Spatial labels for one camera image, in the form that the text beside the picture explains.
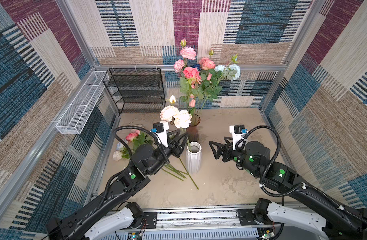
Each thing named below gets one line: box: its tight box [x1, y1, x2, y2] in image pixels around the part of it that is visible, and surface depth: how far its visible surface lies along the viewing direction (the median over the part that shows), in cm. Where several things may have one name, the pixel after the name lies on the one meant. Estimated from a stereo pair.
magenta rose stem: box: [183, 66, 203, 89], surface depth 75 cm
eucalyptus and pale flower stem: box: [215, 53, 241, 84], surface depth 74 cm
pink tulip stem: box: [189, 99, 196, 121], surface depth 85 cm
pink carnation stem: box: [174, 38, 197, 73], surface depth 72 cm
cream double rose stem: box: [160, 95, 193, 143], surface depth 60 cm
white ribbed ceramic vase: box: [186, 141, 202, 174], surface depth 76 cm
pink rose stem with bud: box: [199, 49, 216, 71], surface depth 80 cm
